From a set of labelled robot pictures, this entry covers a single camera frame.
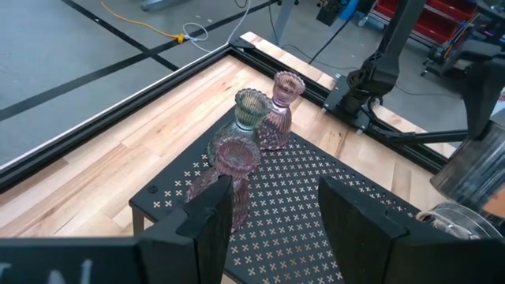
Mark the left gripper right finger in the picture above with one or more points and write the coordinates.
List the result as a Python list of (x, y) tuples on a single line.
[(367, 244)]

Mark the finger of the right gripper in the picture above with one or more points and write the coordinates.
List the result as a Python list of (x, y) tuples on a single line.
[(485, 94)]

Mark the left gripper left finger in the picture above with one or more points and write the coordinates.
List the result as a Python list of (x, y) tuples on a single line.
[(201, 244)]

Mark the brown weight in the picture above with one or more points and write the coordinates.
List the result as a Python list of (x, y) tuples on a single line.
[(236, 158)]

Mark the dark glass jar candle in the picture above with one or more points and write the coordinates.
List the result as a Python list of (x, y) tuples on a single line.
[(457, 219)]

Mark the green glass candlestick holder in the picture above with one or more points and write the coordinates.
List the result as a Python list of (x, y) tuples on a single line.
[(250, 106)]

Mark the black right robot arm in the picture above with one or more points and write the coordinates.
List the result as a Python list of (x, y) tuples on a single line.
[(394, 47)]

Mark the red storage bins rack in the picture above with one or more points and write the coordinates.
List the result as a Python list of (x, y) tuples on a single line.
[(434, 19)]

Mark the black perforated metal riser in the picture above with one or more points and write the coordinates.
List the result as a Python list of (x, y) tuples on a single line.
[(292, 205)]

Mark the black equipment case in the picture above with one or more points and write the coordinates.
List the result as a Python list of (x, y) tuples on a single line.
[(329, 12)]

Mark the grey desk leg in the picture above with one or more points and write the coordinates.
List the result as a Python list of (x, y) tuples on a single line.
[(284, 19)]

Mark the grey desk base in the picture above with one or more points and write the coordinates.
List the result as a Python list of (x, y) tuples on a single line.
[(158, 4)]

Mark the black aluminium table frame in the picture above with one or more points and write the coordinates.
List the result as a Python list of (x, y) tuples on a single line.
[(118, 112)]

